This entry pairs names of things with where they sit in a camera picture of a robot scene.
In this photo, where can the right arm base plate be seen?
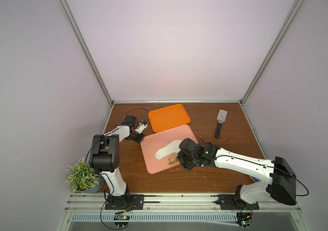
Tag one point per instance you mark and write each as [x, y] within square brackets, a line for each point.
[231, 202]

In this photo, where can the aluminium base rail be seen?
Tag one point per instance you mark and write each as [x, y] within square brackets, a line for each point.
[163, 207]

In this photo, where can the white dough lump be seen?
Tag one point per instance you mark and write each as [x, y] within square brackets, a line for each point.
[169, 149]

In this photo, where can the wooden rolling pin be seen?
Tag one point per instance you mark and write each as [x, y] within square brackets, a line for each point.
[173, 159]

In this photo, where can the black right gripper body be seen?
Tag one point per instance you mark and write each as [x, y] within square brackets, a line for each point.
[182, 159]

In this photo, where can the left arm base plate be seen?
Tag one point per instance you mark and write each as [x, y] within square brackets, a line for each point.
[124, 202]

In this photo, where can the black handled metal spatula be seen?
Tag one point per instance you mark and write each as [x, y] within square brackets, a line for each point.
[221, 118]

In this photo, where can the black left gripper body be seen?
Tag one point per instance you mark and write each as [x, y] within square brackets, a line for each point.
[137, 137]

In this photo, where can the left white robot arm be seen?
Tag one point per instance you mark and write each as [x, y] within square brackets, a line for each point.
[105, 158]

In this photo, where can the orange plastic tray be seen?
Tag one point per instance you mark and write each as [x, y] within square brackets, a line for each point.
[168, 117]

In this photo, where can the small green potted plant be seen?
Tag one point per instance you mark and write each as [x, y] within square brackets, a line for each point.
[81, 177]

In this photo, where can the pink silicone mat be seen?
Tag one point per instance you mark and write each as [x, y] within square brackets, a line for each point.
[152, 143]

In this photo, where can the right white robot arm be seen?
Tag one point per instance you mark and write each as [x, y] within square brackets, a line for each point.
[277, 181]

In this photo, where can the blue dustpan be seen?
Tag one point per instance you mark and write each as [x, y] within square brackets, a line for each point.
[254, 179]

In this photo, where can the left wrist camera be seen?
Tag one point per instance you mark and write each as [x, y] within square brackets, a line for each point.
[141, 127]

